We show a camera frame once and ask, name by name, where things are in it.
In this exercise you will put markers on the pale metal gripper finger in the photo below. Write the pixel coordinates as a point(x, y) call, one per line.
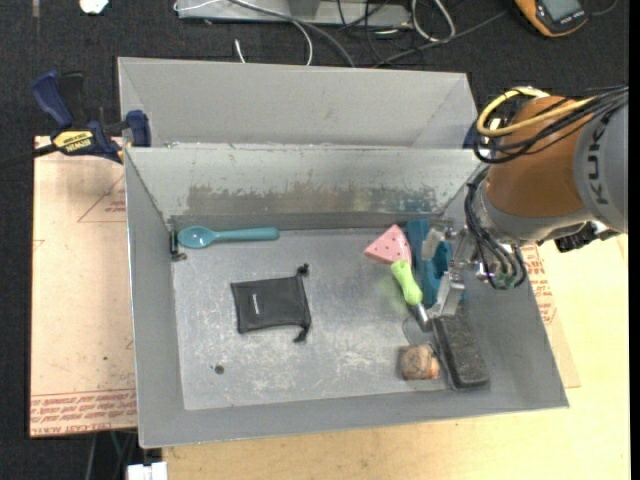
point(449, 298)
point(431, 245)

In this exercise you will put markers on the teal plastic object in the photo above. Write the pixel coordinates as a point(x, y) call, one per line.
point(430, 273)

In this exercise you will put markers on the pink watermelon slice toy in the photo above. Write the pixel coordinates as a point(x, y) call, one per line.
point(390, 248)

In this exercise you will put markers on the black rectangular block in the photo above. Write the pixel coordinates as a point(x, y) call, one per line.
point(462, 350)

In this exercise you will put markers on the brown speckled ball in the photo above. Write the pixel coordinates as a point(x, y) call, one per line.
point(417, 363)

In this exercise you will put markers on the grey metal bin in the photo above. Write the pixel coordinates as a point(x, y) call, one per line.
point(310, 358)

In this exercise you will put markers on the teal plastic spoon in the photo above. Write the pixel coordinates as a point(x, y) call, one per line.
point(220, 236)

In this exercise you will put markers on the black cylinder on white bracket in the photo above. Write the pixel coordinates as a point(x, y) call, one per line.
point(575, 242)

